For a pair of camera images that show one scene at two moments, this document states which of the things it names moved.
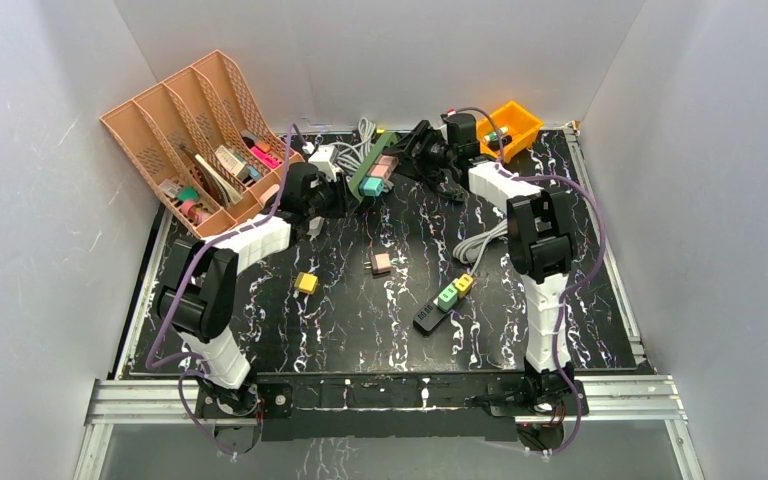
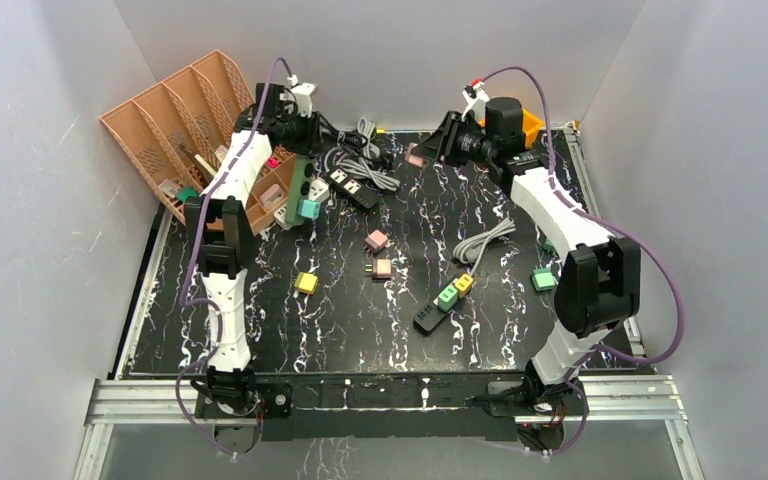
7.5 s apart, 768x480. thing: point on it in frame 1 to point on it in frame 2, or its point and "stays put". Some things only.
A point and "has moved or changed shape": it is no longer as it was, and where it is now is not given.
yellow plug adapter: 306,282 stays put
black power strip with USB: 431,315 stays put
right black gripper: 424,134 to 439,145
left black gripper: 342,196 to 308,132
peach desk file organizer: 207,145 stays put
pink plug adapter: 390,160 has moved or changed shape
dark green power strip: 387,139 has moved or changed shape
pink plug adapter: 381,170 to 377,239
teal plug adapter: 371,186 has moved or changed shape
